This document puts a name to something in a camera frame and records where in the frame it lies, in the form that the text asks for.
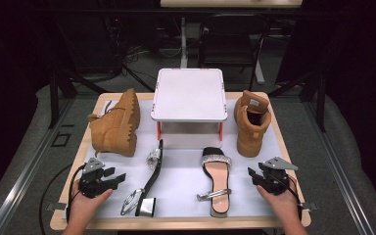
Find person's right hand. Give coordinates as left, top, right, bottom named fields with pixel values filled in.
left=257, top=185, right=303, bottom=226

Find white shoe rack orange posts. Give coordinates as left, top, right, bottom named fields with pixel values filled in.
left=150, top=68, right=228, bottom=150

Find bundle of floor cables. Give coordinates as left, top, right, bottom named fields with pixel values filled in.
left=123, top=45, right=184, bottom=67

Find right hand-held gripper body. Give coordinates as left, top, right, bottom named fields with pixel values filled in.
left=258, top=156, right=299, bottom=196

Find white background desk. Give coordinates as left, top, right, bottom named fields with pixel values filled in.
left=160, top=0, right=304, bottom=85

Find person's left hand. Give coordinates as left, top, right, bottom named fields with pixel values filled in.
left=68, top=179, right=114, bottom=226

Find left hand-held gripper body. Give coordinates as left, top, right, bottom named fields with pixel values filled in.
left=77, top=157, right=112, bottom=199

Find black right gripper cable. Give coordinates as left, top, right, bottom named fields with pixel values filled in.
left=286, top=175, right=305, bottom=223

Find tan suede boot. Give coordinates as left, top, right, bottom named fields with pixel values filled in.
left=234, top=90, right=272, bottom=159
left=87, top=87, right=141, bottom=158

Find aluminium floor rail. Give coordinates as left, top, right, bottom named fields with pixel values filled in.
left=0, top=97, right=76, bottom=235
left=302, top=97, right=376, bottom=235

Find black folding chair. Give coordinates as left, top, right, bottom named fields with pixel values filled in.
left=198, top=13, right=271, bottom=91

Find black metal stand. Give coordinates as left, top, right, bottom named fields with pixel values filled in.
left=47, top=13, right=110, bottom=130
left=267, top=70, right=328, bottom=133

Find black glitter strap heeled sandal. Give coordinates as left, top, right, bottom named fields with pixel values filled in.
left=196, top=146, right=233, bottom=219
left=120, top=139, right=165, bottom=218

